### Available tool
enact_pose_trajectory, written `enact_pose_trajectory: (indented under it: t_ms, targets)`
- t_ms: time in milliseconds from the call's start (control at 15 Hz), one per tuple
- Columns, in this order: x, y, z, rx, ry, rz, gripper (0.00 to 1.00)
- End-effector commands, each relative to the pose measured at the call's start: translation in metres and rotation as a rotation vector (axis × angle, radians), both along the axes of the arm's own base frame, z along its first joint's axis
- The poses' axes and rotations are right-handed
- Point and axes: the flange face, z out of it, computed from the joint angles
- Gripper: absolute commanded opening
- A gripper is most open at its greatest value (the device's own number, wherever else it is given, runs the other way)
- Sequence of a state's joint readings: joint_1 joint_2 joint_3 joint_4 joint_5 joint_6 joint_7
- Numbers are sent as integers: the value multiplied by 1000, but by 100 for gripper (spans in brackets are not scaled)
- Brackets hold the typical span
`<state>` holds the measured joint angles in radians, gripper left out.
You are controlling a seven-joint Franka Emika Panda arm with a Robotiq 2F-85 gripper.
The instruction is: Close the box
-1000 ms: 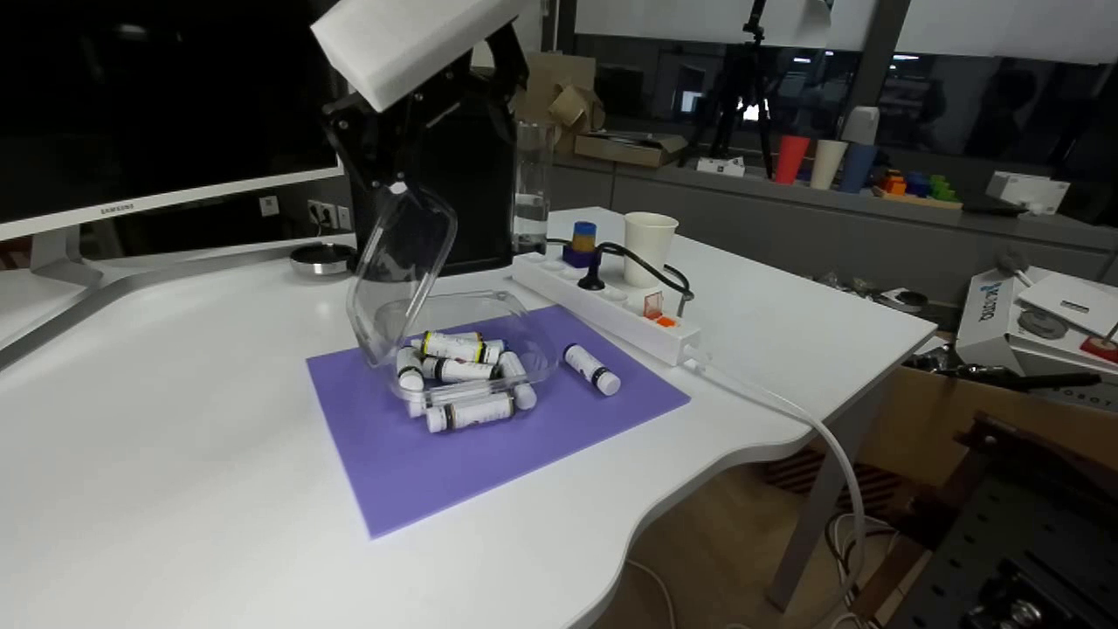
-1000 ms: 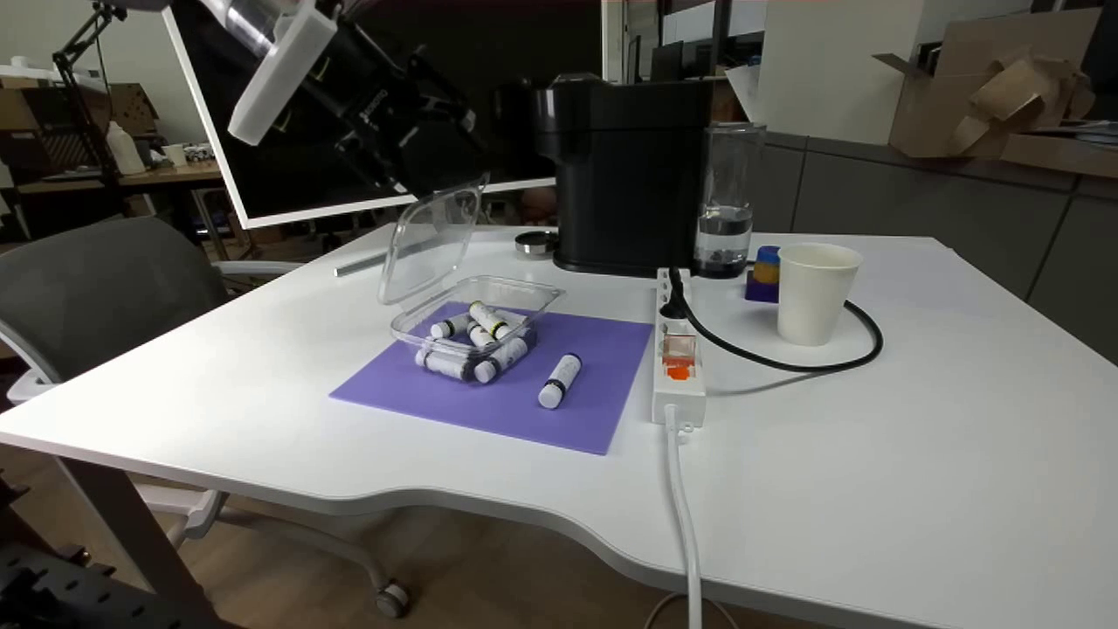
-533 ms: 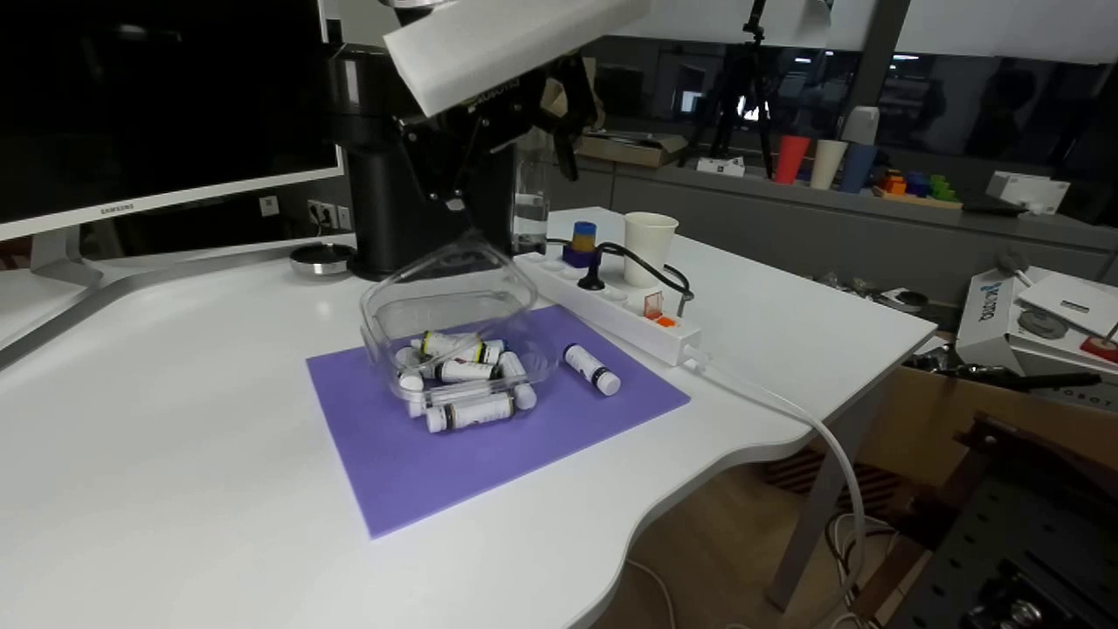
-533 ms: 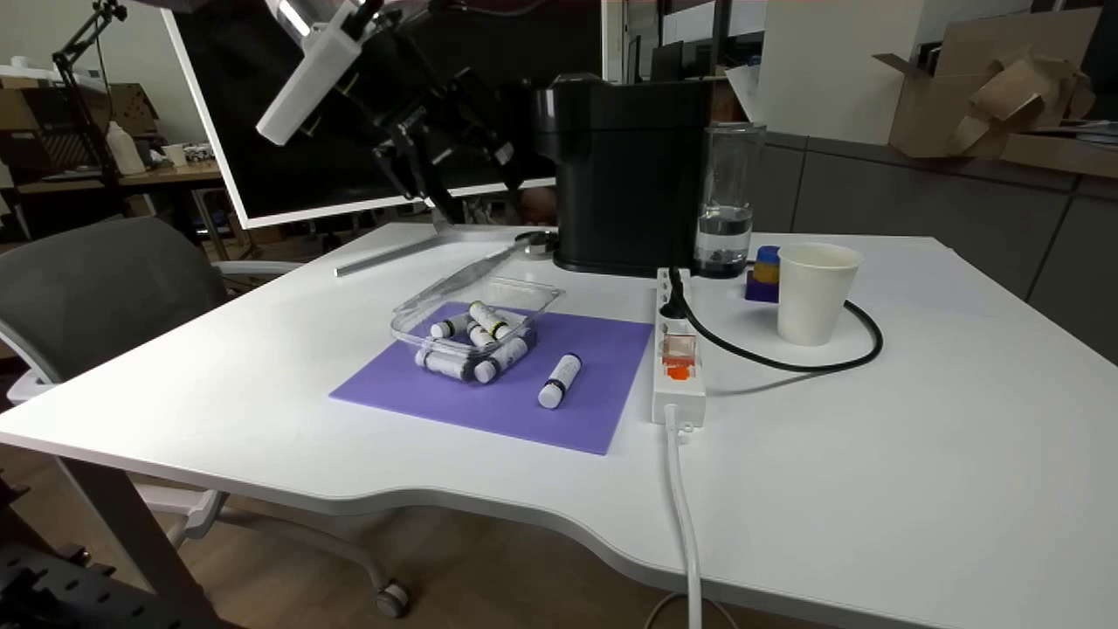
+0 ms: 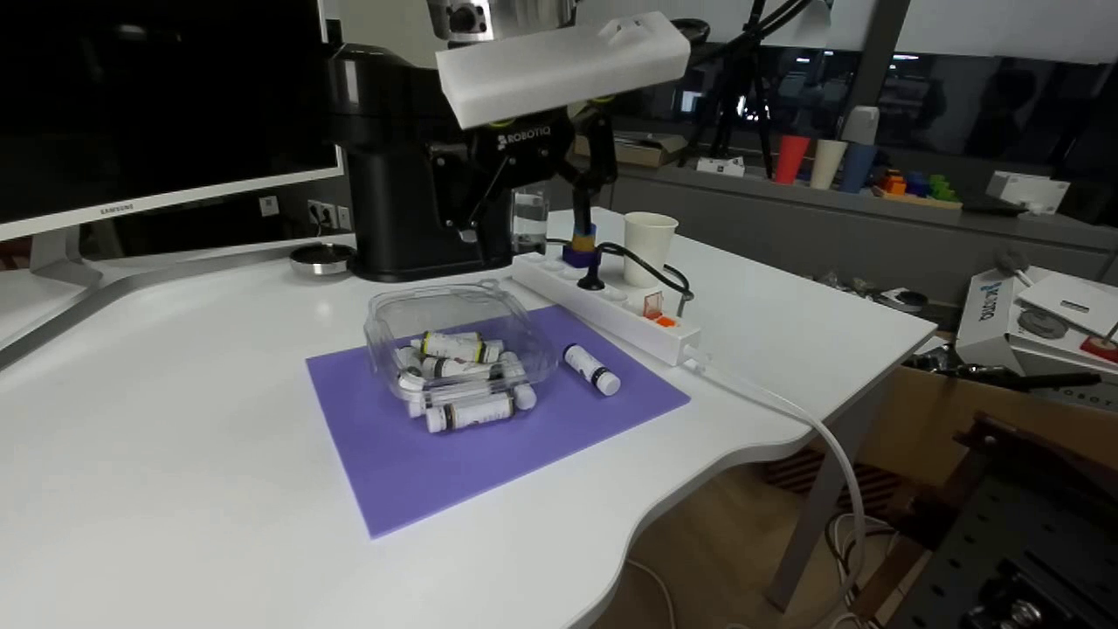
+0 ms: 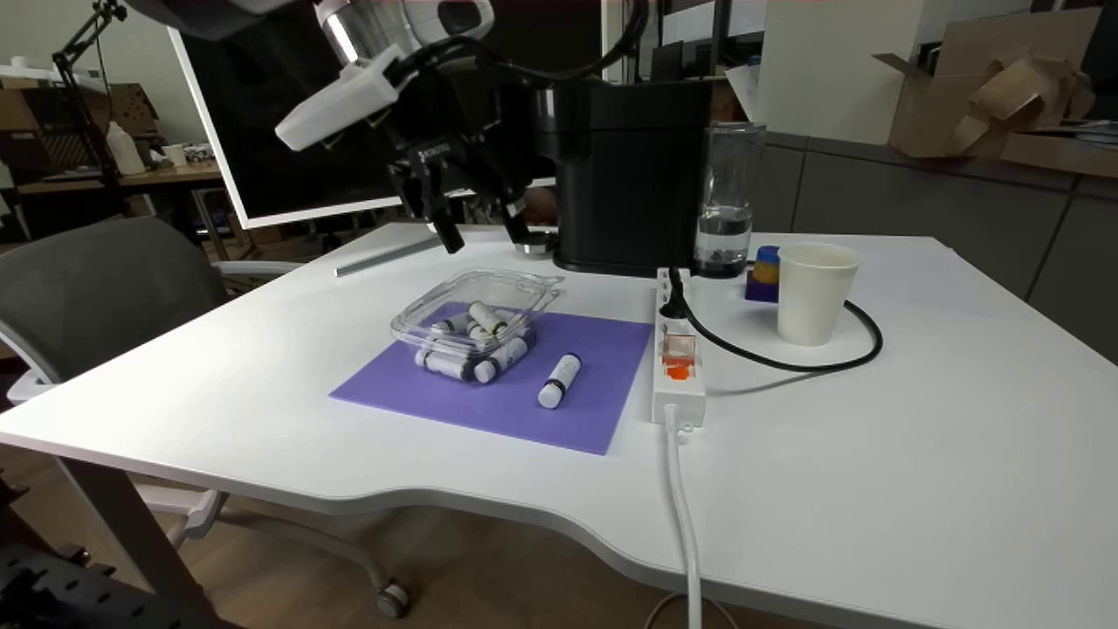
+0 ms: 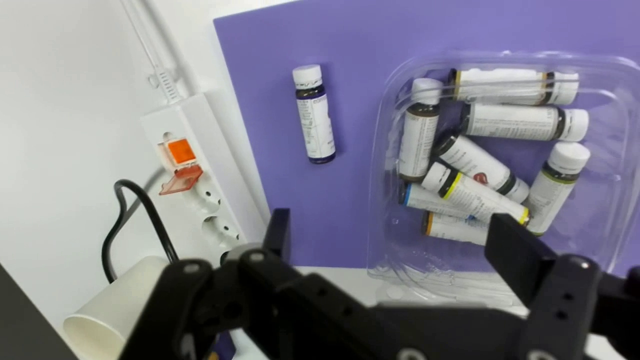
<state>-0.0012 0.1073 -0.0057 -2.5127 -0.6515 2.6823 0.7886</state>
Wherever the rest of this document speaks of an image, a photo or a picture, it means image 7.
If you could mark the white power strip orange switch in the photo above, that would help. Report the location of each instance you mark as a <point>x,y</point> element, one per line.
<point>200,120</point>

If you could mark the purple mat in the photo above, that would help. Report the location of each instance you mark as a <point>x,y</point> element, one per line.
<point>360,41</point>

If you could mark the white paper cup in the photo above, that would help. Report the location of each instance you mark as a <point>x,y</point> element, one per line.
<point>112,313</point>

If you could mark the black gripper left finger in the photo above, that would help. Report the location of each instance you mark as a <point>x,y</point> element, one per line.
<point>220,300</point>

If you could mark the white vial yellow band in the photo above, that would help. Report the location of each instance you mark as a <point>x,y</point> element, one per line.
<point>477,194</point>

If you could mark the white labelled vial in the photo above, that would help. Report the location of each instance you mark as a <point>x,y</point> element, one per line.
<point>557,187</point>
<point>314,112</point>
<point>418,132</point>
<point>506,85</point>
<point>521,123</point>

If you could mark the white vial red mark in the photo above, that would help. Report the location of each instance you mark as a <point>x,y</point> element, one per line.
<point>477,162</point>

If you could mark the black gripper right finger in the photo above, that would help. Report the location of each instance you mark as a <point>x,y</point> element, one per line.
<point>566,300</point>

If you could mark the white vial blue band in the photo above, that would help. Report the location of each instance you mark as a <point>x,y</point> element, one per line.
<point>431,201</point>

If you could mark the clear plastic clamshell box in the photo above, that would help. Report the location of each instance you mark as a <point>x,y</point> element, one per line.
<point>620,167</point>

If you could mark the small blue block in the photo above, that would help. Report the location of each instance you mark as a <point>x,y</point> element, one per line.
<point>225,346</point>

